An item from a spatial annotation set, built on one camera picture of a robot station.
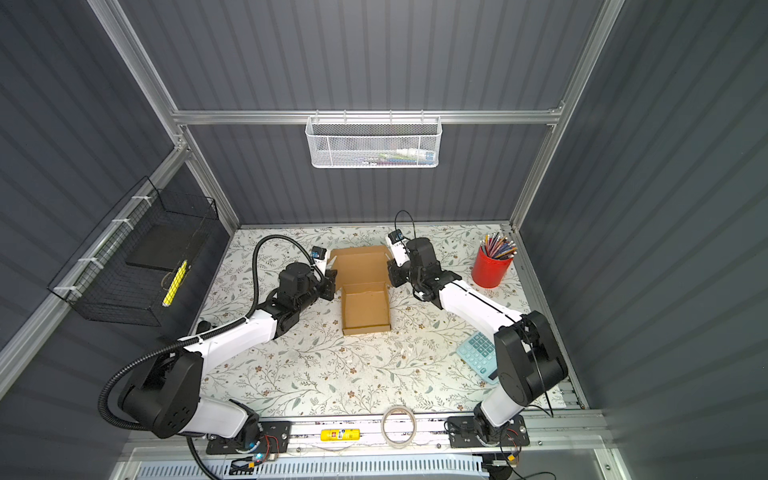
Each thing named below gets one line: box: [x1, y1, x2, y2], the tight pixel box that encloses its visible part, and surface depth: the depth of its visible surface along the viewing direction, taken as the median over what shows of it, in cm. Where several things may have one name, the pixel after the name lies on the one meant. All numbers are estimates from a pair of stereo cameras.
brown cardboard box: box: [328, 245, 392, 336], surface depth 96 cm
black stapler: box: [196, 320, 211, 334], surface depth 88 cm
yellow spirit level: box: [320, 429, 361, 442], surface depth 74 cm
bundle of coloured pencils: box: [480, 232, 518, 259], surface depth 98 cm
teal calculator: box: [456, 331, 498, 385], surface depth 86 cm
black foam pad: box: [125, 224, 208, 271], surface depth 77 cm
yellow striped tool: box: [162, 259, 188, 307], surface depth 72 cm
